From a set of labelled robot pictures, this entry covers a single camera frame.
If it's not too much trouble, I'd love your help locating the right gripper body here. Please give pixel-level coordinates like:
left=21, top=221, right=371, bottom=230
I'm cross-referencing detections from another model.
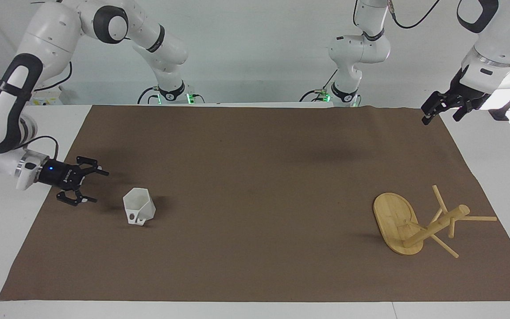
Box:
left=37, top=162, right=84, bottom=191

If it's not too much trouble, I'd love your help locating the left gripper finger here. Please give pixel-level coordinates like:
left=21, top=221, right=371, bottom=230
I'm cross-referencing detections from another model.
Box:
left=421, top=91, right=450, bottom=126
left=452, top=99, right=478, bottom=122

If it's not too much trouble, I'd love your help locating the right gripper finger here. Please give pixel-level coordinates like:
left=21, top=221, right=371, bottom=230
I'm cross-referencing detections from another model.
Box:
left=76, top=156, right=110, bottom=177
left=57, top=188, right=98, bottom=207

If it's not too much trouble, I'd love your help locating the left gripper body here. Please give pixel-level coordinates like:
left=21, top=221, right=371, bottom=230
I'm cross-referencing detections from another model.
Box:
left=442, top=66, right=491, bottom=109

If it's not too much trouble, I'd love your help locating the white faceted cup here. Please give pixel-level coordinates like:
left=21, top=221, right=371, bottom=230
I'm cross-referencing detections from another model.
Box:
left=123, top=187, right=157, bottom=227

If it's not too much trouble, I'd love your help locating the wooden cup rack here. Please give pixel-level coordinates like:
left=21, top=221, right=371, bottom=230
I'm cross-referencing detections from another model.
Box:
left=372, top=184, right=498, bottom=259

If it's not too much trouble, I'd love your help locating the black cable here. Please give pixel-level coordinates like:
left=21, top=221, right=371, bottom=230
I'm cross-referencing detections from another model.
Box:
left=18, top=135, right=60, bottom=163
left=387, top=0, right=441, bottom=30
left=33, top=61, right=73, bottom=93
left=299, top=68, right=340, bottom=102
left=137, top=86, right=161, bottom=105

